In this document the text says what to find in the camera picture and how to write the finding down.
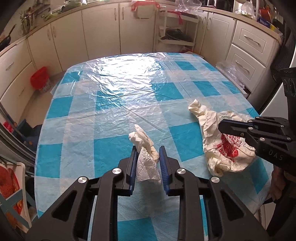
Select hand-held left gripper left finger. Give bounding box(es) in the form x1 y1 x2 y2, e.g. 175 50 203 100
24 146 139 241

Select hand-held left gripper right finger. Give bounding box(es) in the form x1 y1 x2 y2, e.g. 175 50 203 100
159 146 271 241

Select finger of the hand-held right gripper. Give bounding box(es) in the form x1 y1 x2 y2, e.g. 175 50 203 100
218 127 292 149
219 117 290 130

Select white paper tissue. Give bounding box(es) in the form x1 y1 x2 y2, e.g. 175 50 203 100
128 124 162 184

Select white paper towel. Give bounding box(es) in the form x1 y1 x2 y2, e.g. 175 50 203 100
188 98 257 178

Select person's right hand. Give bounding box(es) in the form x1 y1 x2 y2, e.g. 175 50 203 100
270 167 287 204

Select clear plastic bag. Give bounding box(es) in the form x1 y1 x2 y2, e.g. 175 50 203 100
176 0 201 12
216 61 247 90

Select blue white checkered tablecloth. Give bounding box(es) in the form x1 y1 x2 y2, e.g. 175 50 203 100
35 52 274 241

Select black mesh chair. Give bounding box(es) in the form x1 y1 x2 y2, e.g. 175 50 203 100
270 21 296 82

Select white shelf rack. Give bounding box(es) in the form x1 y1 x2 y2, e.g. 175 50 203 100
154 7 200 54

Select dark blue cloth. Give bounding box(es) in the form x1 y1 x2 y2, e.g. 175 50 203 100
24 124 43 153

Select black pan with glass lid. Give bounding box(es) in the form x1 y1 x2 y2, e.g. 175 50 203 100
161 28 192 42

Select blue cardboard box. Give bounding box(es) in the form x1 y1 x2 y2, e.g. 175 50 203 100
257 15 273 27

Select white plastic bag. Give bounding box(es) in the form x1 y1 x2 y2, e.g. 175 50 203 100
233 0 257 16

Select red plastic ribbon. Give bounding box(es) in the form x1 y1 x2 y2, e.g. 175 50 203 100
174 10 185 26

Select red printed board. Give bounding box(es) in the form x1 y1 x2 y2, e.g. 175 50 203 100
0 161 33 234

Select red plastic basket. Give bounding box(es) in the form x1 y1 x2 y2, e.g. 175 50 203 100
31 67 52 93

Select red plastic object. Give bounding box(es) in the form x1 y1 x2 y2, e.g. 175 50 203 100
3 121 17 132

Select white kitchen cabinets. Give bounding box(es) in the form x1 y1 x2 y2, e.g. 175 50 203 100
0 0 284 121

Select black frying pan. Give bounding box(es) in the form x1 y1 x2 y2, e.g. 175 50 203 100
0 24 17 48

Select kitchen utensil holder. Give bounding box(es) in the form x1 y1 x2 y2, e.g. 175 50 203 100
20 6 51 25

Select silver metal rail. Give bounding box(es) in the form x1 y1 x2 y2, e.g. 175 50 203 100
0 102 35 167

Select white hanging bag red handles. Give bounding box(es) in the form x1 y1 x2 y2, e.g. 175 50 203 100
131 0 160 19

